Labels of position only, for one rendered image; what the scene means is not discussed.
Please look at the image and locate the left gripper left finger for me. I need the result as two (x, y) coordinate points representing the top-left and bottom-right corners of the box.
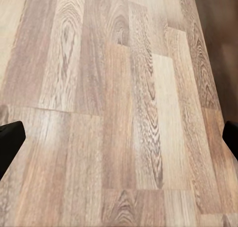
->
(0, 121), (26, 180)

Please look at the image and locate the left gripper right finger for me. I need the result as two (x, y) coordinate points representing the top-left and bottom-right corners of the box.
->
(222, 120), (238, 160)

